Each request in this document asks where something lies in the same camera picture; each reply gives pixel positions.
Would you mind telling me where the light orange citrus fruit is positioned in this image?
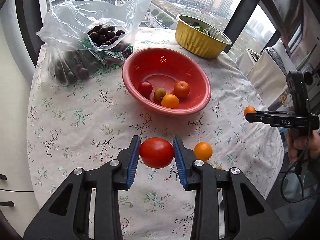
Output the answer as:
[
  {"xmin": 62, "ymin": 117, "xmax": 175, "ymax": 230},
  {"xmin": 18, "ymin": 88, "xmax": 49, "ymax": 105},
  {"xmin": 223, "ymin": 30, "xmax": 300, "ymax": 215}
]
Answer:
[{"xmin": 193, "ymin": 142, "xmax": 213, "ymax": 162}]

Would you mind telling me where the white cabinet with black handles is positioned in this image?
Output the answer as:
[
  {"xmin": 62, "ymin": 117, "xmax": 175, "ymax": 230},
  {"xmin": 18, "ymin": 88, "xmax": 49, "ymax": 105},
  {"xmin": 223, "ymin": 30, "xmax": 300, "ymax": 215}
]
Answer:
[{"xmin": 0, "ymin": 80, "xmax": 41, "ymax": 221}]

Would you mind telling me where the white cloth bag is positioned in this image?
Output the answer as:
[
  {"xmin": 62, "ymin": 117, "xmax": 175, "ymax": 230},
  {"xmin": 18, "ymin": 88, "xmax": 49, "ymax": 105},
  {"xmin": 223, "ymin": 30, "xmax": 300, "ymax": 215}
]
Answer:
[{"xmin": 235, "ymin": 41, "xmax": 296, "ymax": 108}]

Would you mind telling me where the black window frame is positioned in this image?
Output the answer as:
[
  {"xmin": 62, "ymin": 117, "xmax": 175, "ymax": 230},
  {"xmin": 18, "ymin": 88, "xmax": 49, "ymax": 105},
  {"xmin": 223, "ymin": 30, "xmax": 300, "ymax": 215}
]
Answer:
[{"xmin": 15, "ymin": 0, "xmax": 320, "ymax": 55}]

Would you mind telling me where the yellow foil bowl of greens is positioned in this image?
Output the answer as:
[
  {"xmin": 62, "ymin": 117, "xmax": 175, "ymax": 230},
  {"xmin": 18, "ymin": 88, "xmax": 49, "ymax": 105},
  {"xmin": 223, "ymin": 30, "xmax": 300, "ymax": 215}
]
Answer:
[{"xmin": 175, "ymin": 15, "xmax": 232, "ymax": 59}]

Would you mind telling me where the person's right hand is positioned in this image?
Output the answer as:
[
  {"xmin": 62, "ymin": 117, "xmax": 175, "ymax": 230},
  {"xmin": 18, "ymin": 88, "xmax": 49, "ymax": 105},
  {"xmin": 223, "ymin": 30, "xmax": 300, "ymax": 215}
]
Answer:
[{"xmin": 287, "ymin": 130, "xmax": 320, "ymax": 163}]

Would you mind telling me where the small orange kumquat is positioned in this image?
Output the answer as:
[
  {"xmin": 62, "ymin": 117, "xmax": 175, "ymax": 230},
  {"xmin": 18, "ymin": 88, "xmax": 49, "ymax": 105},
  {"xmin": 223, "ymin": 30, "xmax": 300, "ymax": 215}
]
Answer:
[{"xmin": 244, "ymin": 106, "xmax": 257, "ymax": 116}]

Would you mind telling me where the brown longan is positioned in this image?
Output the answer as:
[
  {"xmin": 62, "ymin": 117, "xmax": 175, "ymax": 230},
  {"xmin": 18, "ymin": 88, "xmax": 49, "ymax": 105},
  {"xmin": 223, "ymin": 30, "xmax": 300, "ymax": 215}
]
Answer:
[{"xmin": 153, "ymin": 88, "xmax": 167, "ymax": 101}]

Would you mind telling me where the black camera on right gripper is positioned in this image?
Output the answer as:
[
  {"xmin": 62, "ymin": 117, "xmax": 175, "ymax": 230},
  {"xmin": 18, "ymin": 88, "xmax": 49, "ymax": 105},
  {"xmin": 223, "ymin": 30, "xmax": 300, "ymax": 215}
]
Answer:
[{"xmin": 286, "ymin": 71, "xmax": 311, "ymax": 116}]

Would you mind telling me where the red cherry tomato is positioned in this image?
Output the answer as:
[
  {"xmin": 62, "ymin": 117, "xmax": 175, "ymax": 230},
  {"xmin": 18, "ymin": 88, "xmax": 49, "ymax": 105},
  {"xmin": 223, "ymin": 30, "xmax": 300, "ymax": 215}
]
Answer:
[{"xmin": 138, "ymin": 81, "xmax": 153, "ymax": 98}]

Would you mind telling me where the red plastic colander bowl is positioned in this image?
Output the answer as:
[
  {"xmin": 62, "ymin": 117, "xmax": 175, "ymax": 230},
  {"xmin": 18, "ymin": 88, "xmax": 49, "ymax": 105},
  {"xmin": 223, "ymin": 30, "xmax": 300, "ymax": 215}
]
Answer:
[{"xmin": 122, "ymin": 48, "xmax": 212, "ymax": 116}]

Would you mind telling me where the clear plastic bag of cherries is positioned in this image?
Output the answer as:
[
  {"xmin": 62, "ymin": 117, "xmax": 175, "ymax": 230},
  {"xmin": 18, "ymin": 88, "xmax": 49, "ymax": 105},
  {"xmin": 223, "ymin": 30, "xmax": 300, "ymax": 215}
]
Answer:
[{"xmin": 37, "ymin": 0, "xmax": 152, "ymax": 85}]

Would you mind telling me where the large orange mandarin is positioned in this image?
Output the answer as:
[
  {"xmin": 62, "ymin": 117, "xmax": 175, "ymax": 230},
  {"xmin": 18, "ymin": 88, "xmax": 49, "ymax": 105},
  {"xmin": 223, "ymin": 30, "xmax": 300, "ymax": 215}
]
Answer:
[{"xmin": 217, "ymin": 167, "xmax": 224, "ymax": 192}]

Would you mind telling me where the black cable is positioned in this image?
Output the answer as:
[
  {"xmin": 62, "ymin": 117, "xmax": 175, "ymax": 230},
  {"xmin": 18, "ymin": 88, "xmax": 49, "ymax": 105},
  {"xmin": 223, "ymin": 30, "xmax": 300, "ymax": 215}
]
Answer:
[{"xmin": 280, "ymin": 129, "xmax": 316, "ymax": 204}]

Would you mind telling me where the floral white tablecloth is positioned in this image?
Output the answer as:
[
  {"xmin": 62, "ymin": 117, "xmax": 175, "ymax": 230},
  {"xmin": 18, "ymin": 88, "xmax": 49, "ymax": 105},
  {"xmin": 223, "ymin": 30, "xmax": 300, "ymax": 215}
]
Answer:
[{"xmin": 27, "ymin": 28, "xmax": 284, "ymax": 239}]

